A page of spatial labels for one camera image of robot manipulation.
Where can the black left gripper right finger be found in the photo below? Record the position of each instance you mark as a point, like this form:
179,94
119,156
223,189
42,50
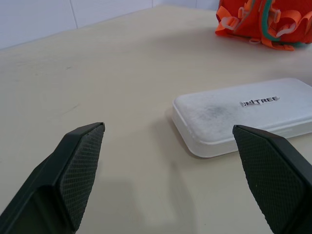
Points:
273,175

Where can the white Unitree case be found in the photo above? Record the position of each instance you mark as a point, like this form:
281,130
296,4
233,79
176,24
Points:
234,117

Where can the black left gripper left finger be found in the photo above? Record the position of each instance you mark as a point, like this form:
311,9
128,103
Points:
61,175

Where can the orange fabric bag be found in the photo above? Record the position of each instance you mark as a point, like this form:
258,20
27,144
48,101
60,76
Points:
265,22

